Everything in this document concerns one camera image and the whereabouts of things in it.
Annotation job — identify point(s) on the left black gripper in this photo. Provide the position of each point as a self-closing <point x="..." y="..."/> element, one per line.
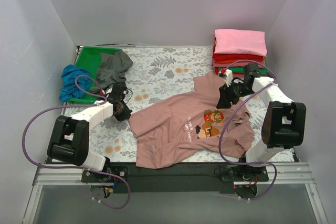
<point x="125" y="113"/>

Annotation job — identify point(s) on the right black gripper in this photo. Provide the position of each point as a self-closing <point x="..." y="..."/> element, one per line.
<point x="226" y="97"/>

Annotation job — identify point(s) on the dusty pink printed t-shirt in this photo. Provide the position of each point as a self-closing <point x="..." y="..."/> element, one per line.
<point x="174" y="129"/>

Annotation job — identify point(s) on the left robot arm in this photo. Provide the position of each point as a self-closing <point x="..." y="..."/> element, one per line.
<point x="69" y="142"/>

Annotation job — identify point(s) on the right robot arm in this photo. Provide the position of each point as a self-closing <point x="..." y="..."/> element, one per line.
<point x="283" y="126"/>

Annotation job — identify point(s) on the green folded t-shirt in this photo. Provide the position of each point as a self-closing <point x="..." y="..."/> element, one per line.
<point x="241" y="69"/>

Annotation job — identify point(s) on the salmon folded t-shirt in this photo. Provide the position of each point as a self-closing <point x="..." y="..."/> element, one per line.
<point x="224" y="65"/>

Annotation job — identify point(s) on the orange folded t-shirt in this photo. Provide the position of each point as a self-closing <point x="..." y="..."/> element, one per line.
<point x="227" y="62"/>

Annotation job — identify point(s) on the grey t-shirt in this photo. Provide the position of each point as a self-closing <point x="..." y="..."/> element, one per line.
<point x="111" y="70"/>

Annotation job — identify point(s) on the light pink folded t-shirt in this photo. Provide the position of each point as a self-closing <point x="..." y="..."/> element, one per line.
<point x="235" y="41"/>

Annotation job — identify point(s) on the floral patterned table mat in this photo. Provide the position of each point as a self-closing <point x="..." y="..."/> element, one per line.
<point x="157" y="73"/>

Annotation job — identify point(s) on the blue crumpled t-shirt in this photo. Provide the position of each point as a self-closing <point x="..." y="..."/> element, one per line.
<point x="69" y="89"/>

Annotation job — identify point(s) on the green plastic tray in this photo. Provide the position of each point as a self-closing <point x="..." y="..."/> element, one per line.
<point x="90" y="59"/>

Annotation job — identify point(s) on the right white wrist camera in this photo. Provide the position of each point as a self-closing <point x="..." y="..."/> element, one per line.
<point x="227" y="75"/>

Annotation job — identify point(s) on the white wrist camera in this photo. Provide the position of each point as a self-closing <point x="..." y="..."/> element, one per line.
<point x="227" y="75"/>
<point x="103" y="93"/>

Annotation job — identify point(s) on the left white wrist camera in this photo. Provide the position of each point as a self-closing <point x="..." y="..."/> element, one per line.
<point x="103" y="93"/>

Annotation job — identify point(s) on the aluminium frame rail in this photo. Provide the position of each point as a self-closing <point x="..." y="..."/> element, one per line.
<point x="287" y="173"/>

